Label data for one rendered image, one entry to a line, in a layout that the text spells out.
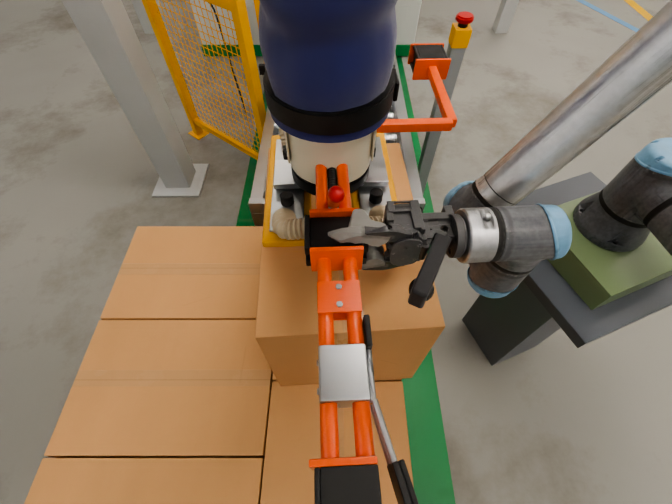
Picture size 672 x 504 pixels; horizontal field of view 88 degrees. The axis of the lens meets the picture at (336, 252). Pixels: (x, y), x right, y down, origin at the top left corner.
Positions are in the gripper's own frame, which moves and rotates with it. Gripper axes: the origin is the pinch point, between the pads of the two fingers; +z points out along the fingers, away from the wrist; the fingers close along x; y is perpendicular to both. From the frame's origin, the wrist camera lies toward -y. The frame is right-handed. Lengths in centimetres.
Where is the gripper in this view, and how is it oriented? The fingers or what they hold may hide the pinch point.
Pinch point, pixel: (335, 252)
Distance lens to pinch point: 55.6
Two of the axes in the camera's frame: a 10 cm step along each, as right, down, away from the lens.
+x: -0.1, -5.6, -8.3
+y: -0.5, -8.2, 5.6
